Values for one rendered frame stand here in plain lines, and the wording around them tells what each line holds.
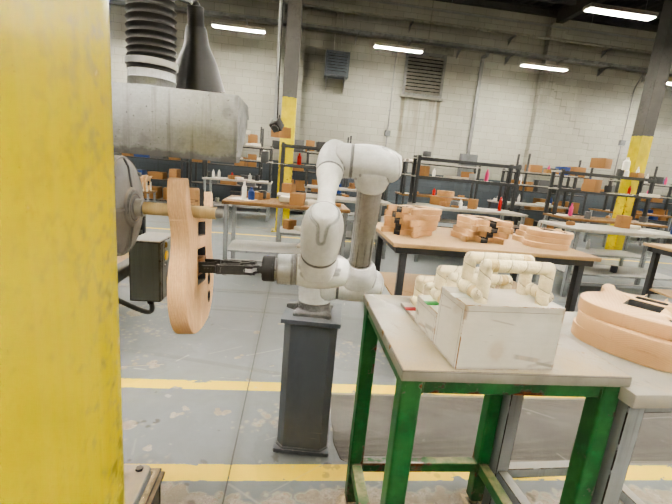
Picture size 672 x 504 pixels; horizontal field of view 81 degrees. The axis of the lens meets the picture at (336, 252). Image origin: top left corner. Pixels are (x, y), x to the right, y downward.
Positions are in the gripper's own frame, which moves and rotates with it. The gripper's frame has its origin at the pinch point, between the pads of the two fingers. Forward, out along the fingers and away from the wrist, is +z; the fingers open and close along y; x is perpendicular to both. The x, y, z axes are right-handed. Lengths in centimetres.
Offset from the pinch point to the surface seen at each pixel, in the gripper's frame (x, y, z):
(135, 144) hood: 28.4, -24.7, 9.6
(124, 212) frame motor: 13.7, -11.8, 16.7
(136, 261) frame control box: -1.7, 14.3, 23.4
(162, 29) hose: 53, -24, 5
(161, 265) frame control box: -2.8, 15.3, 16.2
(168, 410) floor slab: -96, 103, 38
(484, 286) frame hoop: 1, -24, -71
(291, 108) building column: 219, 657, -11
